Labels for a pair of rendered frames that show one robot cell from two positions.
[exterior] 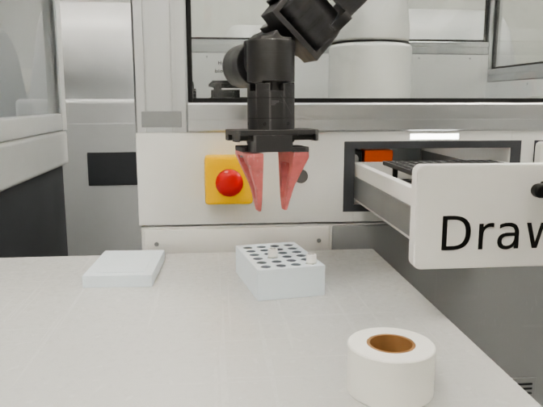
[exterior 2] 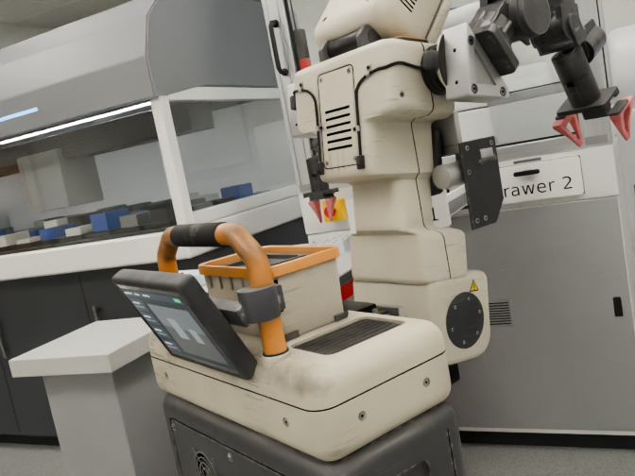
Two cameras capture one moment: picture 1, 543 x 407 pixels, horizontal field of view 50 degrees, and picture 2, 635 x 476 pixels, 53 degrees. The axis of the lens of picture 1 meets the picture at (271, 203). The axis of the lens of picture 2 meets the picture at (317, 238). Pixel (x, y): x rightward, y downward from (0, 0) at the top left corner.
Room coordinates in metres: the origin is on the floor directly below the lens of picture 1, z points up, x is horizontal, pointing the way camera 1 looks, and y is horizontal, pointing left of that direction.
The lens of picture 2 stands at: (-1.00, -1.06, 1.07)
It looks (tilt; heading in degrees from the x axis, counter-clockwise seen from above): 7 degrees down; 33
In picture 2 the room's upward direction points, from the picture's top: 11 degrees counter-clockwise
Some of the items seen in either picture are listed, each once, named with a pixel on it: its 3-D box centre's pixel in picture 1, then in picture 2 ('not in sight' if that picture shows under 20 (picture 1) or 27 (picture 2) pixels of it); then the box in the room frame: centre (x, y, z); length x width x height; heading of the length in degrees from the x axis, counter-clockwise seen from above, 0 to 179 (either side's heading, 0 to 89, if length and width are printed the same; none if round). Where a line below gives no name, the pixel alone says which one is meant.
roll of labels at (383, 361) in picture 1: (389, 366); not in sight; (0.45, -0.10, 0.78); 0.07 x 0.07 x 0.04
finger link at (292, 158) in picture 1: (273, 172); (324, 207); (0.72, 0.00, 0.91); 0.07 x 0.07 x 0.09; 15
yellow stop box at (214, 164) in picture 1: (229, 179); (334, 210); (0.88, 0.07, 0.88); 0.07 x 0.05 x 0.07; 96
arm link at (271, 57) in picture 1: (268, 62); (316, 165); (0.72, 0.00, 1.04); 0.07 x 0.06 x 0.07; 23
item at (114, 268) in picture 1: (126, 266); not in sight; (0.77, 0.20, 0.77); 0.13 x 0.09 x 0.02; 3
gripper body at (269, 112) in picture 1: (271, 113); (319, 184); (0.72, 0.00, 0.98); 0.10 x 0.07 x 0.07; 105
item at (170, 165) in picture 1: (376, 151); (472, 178); (1.42, -0.26, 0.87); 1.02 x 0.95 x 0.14; 96
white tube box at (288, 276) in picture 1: (277, 269); (335, 245); (0.73, -0.01, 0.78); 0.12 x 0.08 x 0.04; 15
